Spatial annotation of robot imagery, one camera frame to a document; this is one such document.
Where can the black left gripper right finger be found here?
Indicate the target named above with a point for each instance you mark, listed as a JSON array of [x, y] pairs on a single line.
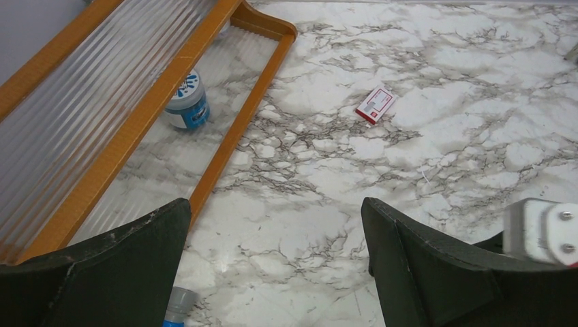
[[425, 277]]

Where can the red white staple box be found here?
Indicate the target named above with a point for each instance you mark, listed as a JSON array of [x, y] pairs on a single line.
[[376, 104]]

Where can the orange wooden shelf rack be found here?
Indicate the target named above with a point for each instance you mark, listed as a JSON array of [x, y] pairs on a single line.
[[84, 145]]

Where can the blue white jar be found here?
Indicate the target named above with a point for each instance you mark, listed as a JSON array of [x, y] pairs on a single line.
[[188, 108]]

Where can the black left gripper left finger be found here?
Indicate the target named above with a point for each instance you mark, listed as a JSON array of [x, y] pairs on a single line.
[[123, 277]]

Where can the grey blue bottle cap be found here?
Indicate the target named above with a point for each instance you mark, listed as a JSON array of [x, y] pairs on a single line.
[[180, 304]]

